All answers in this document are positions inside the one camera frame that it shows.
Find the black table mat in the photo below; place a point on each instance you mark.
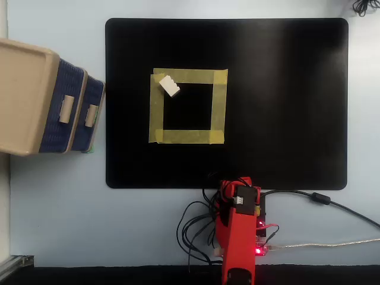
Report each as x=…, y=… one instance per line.
x=282, y=104

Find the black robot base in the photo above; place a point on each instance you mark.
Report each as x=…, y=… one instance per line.
x=262, y=218

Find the red gripper body with servo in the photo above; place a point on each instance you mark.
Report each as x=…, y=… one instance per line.
x=228, y=199

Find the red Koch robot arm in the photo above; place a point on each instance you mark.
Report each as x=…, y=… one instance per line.
x=239, y=237

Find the controller board with red LED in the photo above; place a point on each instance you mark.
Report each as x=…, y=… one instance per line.
x=260, y=249

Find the yellow masking tape strip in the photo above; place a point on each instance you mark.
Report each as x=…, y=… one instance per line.
x=190, y=76
x=190, y=136
x=218, y=107

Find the aluminium frame post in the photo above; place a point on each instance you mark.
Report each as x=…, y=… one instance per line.
x=16, y=264

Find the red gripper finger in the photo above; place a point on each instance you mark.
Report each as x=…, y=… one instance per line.
x=227, y=185
x=245, y=181

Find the beige plastic drawer cabinet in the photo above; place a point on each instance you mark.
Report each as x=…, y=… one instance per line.
x=20, y=98

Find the white cube block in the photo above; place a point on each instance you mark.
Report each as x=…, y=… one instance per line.
x=169, y=86

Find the black cloth backdrop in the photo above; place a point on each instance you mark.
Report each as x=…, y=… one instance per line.
x=118, y=276

